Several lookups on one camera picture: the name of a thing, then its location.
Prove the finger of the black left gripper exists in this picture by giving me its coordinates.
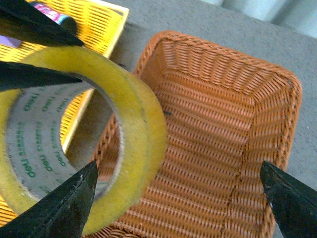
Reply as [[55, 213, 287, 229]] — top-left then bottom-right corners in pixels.
[[0, 0, 84, 47], [0, 61, 81, 91]]

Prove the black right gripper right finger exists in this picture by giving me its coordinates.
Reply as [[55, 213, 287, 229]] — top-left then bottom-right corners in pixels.
[[260, 161, 317, 238]]

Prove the yellow packing tape roll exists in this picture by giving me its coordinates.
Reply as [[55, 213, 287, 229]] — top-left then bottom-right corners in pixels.
[[0, 47, 166, 235]]

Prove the purple foam cube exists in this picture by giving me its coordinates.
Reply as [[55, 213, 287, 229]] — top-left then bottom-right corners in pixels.
[[0, 35, 22, 48]]

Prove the yellow woven basket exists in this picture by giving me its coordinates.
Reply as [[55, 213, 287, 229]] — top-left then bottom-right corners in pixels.
[[0, 0, 130, 221]]

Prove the small black labelled jar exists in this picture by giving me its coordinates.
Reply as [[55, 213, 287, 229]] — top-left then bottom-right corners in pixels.
[[30, 1, 77, 35]]

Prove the grey curtain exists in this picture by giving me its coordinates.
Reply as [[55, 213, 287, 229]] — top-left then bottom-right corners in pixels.
[[206, 0, 317, 38]]

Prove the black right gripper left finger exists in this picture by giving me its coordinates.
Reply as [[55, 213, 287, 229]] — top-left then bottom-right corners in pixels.
[[0, 161, 98, 238]]

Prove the brown wicker basket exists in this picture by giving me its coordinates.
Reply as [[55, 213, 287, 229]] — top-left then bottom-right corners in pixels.
[[93, 31, 302, 238]]

